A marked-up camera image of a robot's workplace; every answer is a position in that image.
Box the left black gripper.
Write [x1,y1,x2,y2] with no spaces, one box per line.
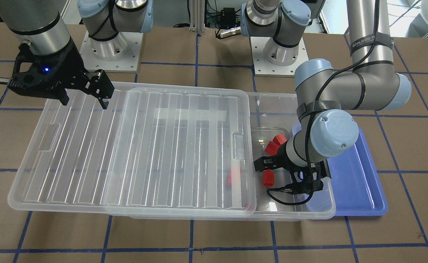
[253,146,324,196]

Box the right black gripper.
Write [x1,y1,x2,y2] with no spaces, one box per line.
[0,40,115,110]

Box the clear plastic box lid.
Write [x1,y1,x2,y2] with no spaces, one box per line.
[8,82,256,220]

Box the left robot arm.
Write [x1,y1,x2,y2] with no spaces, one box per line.
[254,0,411,199]

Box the red block pair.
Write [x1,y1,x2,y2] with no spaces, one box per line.
[273,134,288,145]
[264,141,280,156]

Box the red block under lid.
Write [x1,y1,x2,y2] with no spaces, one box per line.
[227,169,242,187]

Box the clear plastic storage box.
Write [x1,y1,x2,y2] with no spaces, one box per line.
[126,91,336,221]

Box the blue plastic tray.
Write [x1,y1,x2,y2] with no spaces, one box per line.
[292,123,388,217]

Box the black power adapter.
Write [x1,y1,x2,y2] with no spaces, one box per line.
[219,7,236,24]

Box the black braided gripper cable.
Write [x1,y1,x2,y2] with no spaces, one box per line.
[269,0,380,206]

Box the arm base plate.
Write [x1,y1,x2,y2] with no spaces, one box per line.
[79,32,144,73]
[250,37,309,78]

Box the aluminium frame post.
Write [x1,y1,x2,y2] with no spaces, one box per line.
[188,0,207,35]

